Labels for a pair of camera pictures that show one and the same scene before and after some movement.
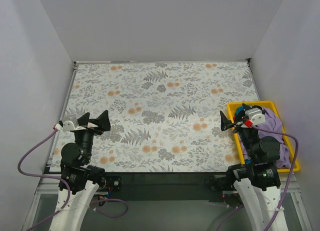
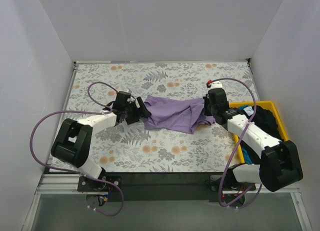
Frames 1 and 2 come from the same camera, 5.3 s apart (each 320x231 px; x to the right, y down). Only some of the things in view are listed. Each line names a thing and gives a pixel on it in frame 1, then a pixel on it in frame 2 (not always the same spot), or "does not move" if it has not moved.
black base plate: (170, 187) does not move
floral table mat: (164, 116) does not move
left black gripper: (90, 128) -> (139, 111)
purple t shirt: (273, 123) -> (183, 115)
